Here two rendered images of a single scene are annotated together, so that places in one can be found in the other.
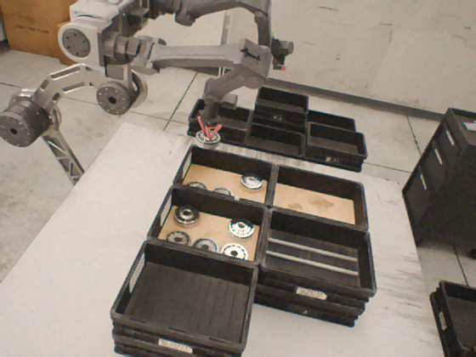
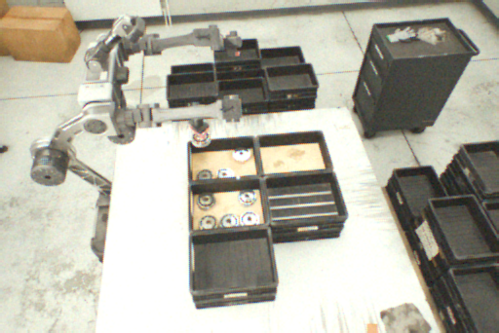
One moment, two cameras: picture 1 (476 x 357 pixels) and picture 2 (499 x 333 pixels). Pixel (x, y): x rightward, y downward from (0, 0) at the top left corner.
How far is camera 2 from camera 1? 63 cm
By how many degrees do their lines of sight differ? 14
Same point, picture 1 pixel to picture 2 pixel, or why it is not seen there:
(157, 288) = (209, 261)
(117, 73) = not seen: hidden behind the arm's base
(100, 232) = (147, 230)
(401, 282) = (364, 192)
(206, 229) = (223, 205)
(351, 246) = (325, 182)
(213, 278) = (242, 240)
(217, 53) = (204, 113)
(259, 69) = (236, 114)
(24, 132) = (57, 175)
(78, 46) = (97, 128)
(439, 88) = not seen: outside the picture
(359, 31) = not seen: outside the picture
